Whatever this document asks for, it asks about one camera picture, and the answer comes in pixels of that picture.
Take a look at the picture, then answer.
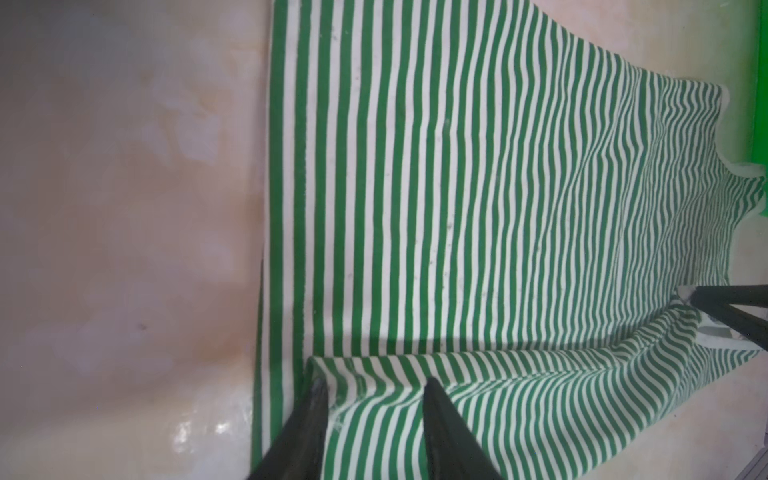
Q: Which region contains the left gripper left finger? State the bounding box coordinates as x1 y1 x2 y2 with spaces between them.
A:
247 378 329 480

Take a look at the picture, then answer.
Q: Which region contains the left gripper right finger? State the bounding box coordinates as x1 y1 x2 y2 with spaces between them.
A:
422 377 501 479

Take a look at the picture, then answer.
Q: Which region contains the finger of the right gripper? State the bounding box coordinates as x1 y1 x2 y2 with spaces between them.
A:
690 285 767 350

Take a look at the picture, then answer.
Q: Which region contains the green white striped garment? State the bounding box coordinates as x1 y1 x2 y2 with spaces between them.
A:
252 1 763 479

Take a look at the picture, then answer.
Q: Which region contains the green plastic basket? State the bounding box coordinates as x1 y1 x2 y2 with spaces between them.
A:
749 0 768 218

